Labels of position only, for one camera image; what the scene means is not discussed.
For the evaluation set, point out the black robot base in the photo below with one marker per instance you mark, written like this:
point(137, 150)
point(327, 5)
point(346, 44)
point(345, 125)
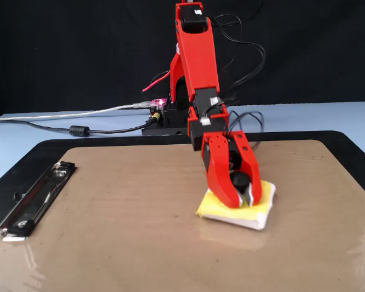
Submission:
point(173, 121)

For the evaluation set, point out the pink lit controller board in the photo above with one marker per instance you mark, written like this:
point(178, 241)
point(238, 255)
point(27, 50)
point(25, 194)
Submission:
point(159, 103)

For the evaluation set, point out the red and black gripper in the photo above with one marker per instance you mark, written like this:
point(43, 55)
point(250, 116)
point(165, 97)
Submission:
point(208, 121)

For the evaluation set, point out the brown clipboard with black edge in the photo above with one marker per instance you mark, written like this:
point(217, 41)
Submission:
point(109, 243)

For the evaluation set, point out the yellow white sponge black knob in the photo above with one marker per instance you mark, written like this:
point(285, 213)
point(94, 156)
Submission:
point(231, 213)

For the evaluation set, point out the metal clipboard clip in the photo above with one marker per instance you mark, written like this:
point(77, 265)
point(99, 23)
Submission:
point(33, 200)

